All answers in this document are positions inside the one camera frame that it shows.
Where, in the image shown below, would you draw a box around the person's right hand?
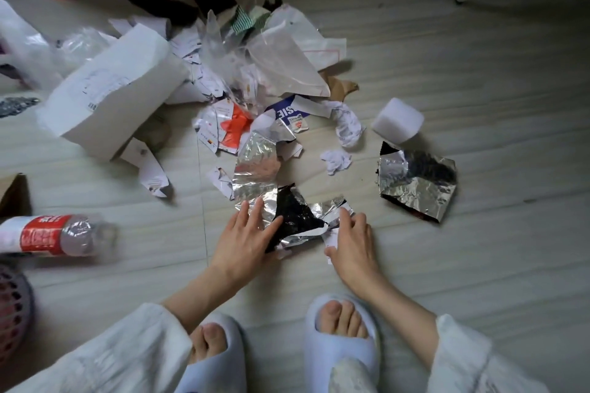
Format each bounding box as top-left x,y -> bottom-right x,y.
324,207 -> 384,290

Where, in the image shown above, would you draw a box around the person's left hand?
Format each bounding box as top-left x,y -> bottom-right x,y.
210,196 -> 285,287

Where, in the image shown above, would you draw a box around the orange plastic scrap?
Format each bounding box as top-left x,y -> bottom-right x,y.
216,102 -> 254,154

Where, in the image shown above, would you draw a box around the blue card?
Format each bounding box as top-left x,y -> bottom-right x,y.
265,95 -> 305,126

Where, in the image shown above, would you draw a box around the plastic bottle red label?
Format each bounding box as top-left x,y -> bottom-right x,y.
0,214 -> 119,260

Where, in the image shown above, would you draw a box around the white parcel bag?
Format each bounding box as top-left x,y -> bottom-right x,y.
36,23 -> 190,161

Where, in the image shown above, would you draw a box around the brown labelled cardboard mailer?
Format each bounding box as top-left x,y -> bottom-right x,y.
0,173 -> 32,219

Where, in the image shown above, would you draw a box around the red-lined waste basket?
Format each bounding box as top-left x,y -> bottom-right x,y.
0,263 -> 36,366

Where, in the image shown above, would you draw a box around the black white patterned cloth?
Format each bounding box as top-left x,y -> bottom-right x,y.
0,95 -> 40,118

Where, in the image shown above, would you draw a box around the person's left forearm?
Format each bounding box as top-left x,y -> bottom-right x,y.
161,263 -> 245,333

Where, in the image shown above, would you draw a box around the person's right forearm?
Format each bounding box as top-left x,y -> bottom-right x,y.
364,277 -> 439,368

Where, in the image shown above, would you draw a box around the person's right foot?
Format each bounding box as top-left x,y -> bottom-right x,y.
315,299 -> 369,339

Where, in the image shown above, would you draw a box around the person's foot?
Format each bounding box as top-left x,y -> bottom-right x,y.
189,322 -> 229,364
315,299 -> 369,339

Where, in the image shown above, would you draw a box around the person's left foot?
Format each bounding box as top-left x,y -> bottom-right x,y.
189,322 -> 229,364

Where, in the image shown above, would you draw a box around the white right slipper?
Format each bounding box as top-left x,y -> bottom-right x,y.
304,294 -> 381,393

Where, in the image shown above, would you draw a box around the white slipper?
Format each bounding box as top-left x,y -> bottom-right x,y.
175,312 -> 248,393
304,294 -> 381,393

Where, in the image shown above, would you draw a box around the light trousers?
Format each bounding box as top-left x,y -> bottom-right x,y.
329,358 -> 365,393

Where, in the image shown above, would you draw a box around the white left slipper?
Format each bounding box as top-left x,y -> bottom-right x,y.
175,312 -> 248,393

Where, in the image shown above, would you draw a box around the white right sleeve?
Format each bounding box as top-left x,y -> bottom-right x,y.
426,314 -> 549,393

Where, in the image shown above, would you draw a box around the white sleeve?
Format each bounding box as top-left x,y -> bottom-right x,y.
426,314 -> 549,393
9,303 -> 194,393

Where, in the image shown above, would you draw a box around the white left sleeve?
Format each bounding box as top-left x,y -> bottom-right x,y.
9,303 -> 194,393

